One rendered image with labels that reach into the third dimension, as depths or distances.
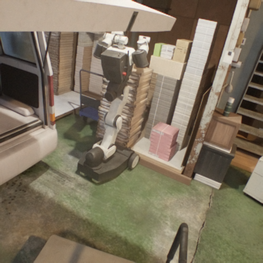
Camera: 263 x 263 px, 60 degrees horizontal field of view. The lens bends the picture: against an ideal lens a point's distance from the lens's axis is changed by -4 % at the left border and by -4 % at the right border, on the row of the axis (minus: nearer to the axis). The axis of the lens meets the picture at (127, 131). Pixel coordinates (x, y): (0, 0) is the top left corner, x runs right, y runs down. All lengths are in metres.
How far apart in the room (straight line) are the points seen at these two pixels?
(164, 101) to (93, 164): 1.30
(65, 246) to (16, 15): 1.57
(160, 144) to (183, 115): 0.49
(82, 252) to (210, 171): 1.78
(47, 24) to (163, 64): 2.52
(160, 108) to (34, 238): 2.14
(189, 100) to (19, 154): 2.05
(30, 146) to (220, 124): 1.94
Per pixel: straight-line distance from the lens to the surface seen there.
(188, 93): 3.07
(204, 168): 2.98
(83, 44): 4.57
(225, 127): 2.73
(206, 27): 2.97
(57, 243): 1.90
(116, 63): 2.18
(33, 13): 0.64
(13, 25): 0.62
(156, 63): 3.13
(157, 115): 3.28
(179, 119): 3.19
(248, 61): 3.38
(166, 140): 2.94
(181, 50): 3.05
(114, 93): 2.36
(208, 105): 2.59
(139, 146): 3.24
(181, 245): 1.30
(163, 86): 3.14
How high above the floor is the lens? 1.74
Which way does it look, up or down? 28 degrees down
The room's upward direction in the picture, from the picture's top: 10 degrees clockwise
